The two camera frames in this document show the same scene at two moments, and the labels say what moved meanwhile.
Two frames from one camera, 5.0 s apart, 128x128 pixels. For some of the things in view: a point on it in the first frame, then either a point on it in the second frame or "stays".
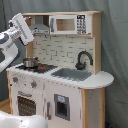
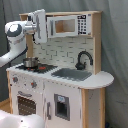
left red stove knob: (14, 79) stays
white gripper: (20, 28) to (36, 24)
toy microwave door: (62, 24) stays
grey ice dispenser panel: (62, 106) stays
